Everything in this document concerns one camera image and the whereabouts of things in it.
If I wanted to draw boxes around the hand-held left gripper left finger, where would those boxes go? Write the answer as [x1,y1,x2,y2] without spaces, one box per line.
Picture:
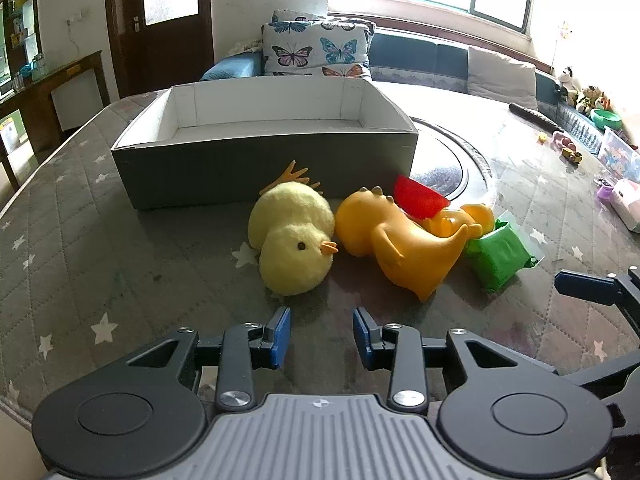
[125,306,292,413]

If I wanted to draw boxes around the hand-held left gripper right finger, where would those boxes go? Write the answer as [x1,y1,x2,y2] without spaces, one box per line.
[352,307,558,415]

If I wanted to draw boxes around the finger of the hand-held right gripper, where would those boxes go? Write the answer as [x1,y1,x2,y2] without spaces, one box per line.
[554,268,640,346]
[557,352,640,431]

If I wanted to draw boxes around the yellow plush chick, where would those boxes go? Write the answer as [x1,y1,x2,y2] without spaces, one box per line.
[247,160,338,297]

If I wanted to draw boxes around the green tissue packet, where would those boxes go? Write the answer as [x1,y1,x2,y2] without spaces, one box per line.
[462,212,546,293]

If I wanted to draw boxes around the orange dinosaur toy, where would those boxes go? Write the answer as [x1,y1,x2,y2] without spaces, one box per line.
[334,186,483,302]

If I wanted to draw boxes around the orange rubber duck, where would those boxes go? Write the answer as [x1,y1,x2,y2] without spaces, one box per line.
[420,202,496,238]

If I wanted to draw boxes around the red plastic bowl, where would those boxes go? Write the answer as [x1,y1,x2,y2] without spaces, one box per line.
[393,175,451,221]

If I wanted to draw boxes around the grey cardboard box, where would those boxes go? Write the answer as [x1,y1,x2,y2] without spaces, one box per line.
[111,78,420,211]

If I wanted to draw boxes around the white pink tissue pack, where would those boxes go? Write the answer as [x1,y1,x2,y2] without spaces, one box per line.
[611,178,640,233]

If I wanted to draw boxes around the clear plastic toy box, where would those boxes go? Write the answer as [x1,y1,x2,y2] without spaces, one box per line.
[598,126,640,181]

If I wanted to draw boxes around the green bowl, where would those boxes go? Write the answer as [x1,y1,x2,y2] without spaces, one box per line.
[590,108,623,131]

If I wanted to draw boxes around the black remote control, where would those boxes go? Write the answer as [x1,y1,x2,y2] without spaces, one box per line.
[508,102,566,133]

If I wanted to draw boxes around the brown plush toy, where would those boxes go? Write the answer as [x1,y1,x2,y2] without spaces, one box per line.
[575,85,603,112]

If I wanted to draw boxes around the grey star quilted table cover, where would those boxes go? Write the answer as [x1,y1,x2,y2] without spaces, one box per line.
[0,80,640,480]

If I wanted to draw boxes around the grey plain pillow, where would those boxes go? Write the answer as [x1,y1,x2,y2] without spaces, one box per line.
[467,45,538,111]

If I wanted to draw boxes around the blue sofa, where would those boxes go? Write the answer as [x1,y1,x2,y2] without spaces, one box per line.
[200,27,603,156]

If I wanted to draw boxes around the large butterfly print pillow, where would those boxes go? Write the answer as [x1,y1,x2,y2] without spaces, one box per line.
[261,19,373,81]

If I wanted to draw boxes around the white lace cloth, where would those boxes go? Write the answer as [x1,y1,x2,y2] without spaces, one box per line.
[227,39,264,59]

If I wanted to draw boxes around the dark wooden door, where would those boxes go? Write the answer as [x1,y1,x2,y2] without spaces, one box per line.
[103,0,216,98]

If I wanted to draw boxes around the white panel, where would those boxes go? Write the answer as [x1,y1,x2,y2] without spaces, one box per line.
[51,67,106,131]

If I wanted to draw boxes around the dark wooden desk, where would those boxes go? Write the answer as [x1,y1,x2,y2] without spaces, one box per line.
[0,50,111,191]

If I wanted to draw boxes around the glass jars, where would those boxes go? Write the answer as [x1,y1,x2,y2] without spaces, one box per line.
[12,55,49,91]

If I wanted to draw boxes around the wooden shelf cabinet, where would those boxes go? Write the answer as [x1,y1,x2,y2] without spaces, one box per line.
[0,0,41,98]

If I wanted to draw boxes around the wall pinwheel decoration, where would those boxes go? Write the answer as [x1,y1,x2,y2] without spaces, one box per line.
[552,21,574,73]

